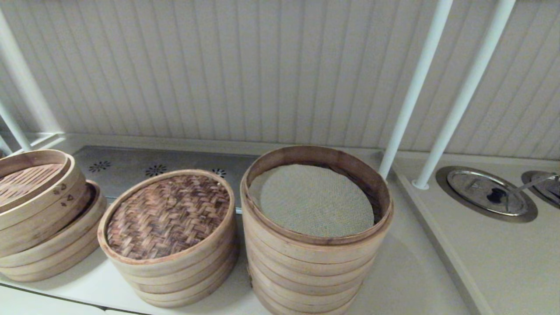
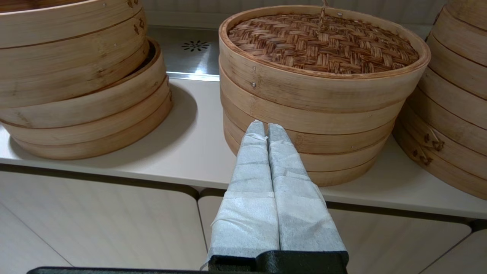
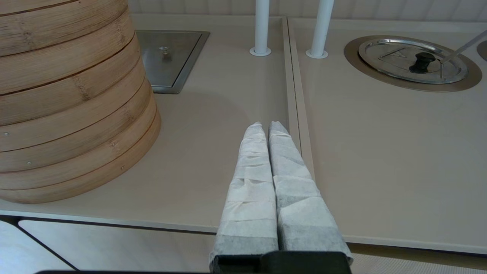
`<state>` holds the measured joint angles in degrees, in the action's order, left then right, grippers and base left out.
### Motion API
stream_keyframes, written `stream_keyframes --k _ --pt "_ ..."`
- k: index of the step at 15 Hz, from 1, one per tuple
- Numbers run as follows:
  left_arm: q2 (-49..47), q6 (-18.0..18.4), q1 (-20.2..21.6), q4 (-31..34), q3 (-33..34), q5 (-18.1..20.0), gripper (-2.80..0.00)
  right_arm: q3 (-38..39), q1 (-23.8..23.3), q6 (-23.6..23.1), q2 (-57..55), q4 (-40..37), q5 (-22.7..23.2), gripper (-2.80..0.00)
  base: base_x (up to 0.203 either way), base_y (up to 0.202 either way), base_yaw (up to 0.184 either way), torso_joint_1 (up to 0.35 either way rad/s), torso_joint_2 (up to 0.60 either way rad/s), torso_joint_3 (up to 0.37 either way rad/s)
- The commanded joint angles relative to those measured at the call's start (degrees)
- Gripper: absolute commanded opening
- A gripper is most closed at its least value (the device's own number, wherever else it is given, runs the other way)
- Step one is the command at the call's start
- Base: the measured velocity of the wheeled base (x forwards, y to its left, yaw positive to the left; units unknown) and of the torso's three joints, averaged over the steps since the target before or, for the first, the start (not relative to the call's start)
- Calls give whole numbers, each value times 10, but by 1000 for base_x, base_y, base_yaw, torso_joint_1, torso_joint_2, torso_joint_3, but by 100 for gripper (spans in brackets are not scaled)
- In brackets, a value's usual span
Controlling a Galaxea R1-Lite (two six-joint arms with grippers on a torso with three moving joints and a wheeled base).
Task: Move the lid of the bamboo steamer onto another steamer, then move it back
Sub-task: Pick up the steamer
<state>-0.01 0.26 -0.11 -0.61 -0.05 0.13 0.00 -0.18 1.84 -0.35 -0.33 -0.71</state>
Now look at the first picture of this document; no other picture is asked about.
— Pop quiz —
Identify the woven bamboo steamer lid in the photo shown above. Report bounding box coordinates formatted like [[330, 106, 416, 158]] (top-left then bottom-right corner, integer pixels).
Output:
[[97, 169, 237, 277]]

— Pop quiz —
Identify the grey mesh steamer liner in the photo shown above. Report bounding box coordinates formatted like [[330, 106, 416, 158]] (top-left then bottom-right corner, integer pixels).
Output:
[[248, 164, 375, 238]]

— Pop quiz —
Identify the tall bamboo steamer stack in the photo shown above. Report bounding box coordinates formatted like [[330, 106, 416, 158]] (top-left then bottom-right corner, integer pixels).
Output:
[[240, 145, 394, 315]]

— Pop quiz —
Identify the short bamboo steamer stack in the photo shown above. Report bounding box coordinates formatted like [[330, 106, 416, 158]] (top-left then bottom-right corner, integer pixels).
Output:
[[112, 236, 239, 308]]

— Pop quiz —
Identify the round steel lid black knob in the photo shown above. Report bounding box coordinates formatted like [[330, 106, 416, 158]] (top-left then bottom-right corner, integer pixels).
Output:
[[447, 170, 529, 216]]

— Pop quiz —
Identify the round steel pot lid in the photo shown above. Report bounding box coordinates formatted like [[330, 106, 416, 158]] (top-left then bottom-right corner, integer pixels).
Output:
[[521, 170, 560, 208]]

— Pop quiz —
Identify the perforated steel steam panel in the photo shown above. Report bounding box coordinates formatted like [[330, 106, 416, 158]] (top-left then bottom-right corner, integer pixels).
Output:
[[72, 146, 261, 215]]

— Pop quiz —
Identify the thick white metal pole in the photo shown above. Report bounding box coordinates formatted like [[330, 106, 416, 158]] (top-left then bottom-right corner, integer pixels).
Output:
[[0, 9, 64, 134]]

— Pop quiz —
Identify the thin white metal pole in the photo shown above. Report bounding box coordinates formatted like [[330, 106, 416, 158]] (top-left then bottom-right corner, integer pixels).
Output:
[[0, 101, 32, 151]]

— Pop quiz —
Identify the white rack base rail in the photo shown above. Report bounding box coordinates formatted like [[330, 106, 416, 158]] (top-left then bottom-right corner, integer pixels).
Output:
[[17, 131, 66, 151]]

